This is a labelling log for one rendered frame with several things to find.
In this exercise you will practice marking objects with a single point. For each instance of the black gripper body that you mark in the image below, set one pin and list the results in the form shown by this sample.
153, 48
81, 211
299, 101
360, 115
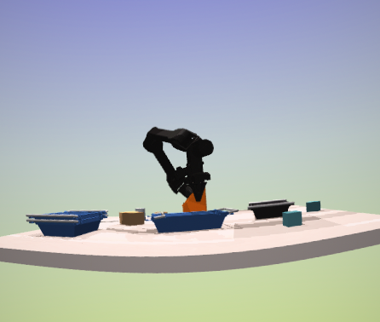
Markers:
198, 174

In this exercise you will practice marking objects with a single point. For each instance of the teal cube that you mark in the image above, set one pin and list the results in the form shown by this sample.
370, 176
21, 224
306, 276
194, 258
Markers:
292, 218
313, 206

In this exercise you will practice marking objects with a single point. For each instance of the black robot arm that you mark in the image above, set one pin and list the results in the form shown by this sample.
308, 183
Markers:
183, 140

